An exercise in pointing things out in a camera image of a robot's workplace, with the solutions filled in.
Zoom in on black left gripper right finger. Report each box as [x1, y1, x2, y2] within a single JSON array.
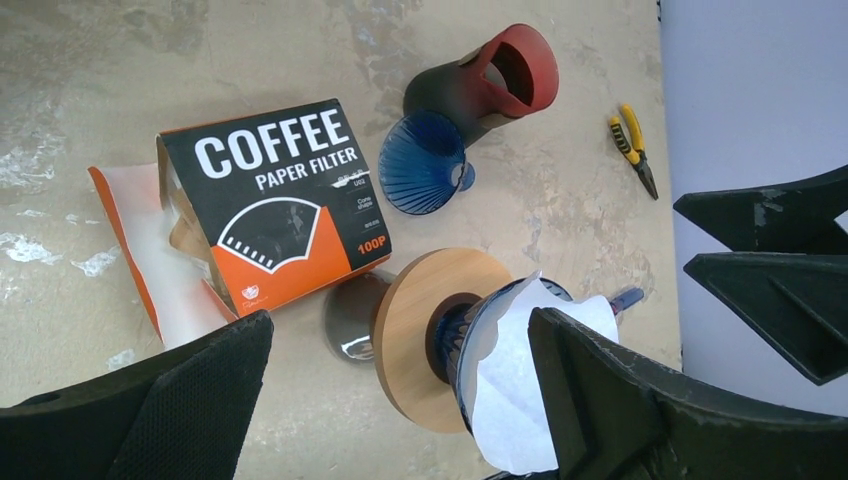
[[528, 307, 847, 479]]

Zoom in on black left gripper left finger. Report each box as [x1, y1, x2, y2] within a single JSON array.
[[1, 310, 274, 479]]

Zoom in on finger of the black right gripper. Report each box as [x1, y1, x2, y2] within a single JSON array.
[[683, 252, 847, 386], [673, 166, 847, 255]]

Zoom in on white paper coffee filter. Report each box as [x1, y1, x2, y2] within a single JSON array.
[[461, 271, 619, 475]]

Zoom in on blue glass dripper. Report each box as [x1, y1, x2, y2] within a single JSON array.
[[433, 276, 574, 432], [378, 110, 476, 216]]

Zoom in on wooden dripper ring holder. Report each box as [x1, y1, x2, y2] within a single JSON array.
[[372, 247, 513, 434]]

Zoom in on dark carafe with red rim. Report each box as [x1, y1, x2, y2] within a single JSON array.
[[403, 23, 559, 147]]

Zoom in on white paper coffee filters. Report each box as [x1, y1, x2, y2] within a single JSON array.
[[121, 164, 228, 349]]

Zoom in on black orange coffee filter box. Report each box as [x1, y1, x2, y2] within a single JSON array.
[[88, 98, 392, 343]]

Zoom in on yellow black pliers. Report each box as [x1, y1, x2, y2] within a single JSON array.
[[608, 104, 659, 200]]

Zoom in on clear glass carafe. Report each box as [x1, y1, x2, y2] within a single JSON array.
[[323, 269, 396, 365]]

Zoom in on red handled screwdriver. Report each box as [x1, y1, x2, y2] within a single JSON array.
[[609, 287, 645, 315]]

